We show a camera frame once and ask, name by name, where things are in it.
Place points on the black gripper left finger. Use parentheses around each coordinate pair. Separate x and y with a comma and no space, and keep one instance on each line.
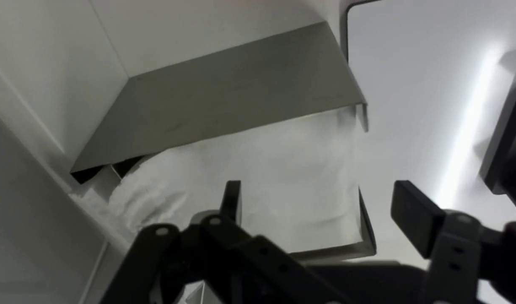
(225,264)

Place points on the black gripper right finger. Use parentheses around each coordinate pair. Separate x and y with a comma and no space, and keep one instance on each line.
(461,253)

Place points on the white paper napkin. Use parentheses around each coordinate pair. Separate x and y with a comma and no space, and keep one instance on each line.
(269,179)

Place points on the black bracket block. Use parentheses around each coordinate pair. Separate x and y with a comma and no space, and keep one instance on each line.
(512,157)

